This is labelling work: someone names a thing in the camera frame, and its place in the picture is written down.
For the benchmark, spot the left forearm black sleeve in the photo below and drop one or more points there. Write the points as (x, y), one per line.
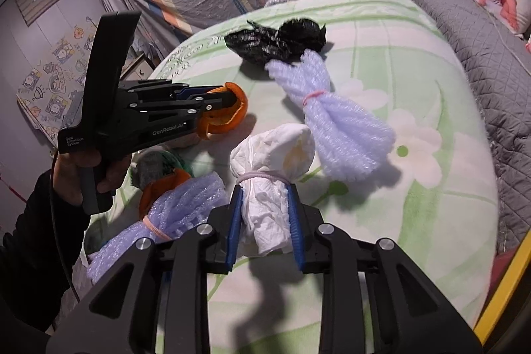
(36, 260)

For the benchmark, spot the cartoon patterned cloth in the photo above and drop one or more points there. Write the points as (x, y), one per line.
(48, 90)

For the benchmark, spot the orange peel piece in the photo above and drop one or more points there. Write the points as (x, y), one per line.
(224, 120)
(157, 188)

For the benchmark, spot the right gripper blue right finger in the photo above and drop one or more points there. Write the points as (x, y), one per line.
(297, 237)

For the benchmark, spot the person's left hand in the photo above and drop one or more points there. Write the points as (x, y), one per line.
(66, 174)

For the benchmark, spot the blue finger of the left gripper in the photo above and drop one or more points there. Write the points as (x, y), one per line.
(193, 91)
(201, 105)

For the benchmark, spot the lavender foam net bundle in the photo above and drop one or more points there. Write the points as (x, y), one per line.
(350, 141)

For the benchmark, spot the white low cabinet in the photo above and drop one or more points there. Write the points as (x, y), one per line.
(139, 68)

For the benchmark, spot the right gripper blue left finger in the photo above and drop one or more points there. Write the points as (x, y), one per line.
(233, 234)

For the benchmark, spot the green floral bed sheet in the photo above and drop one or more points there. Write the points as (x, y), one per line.
(351, 206)

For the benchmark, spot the black plastic bag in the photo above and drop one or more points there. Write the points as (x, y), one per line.
(260, 44)

